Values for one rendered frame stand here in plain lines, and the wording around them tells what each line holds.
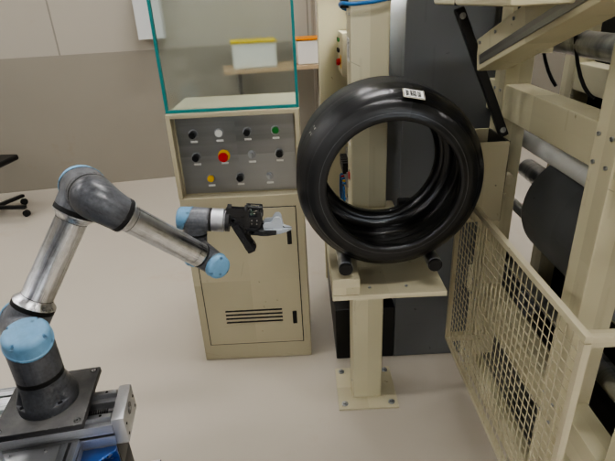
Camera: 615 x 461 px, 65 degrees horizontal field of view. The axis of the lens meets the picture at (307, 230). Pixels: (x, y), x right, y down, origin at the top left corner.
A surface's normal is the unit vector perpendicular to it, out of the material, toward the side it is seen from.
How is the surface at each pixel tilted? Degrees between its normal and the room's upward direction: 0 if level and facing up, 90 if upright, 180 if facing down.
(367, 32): 90
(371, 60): 90
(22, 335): 7
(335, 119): 55
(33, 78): 90
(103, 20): 90
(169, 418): 0
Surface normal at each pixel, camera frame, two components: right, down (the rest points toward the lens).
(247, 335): 0.02, 0.43
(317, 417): -0.04, -0.90
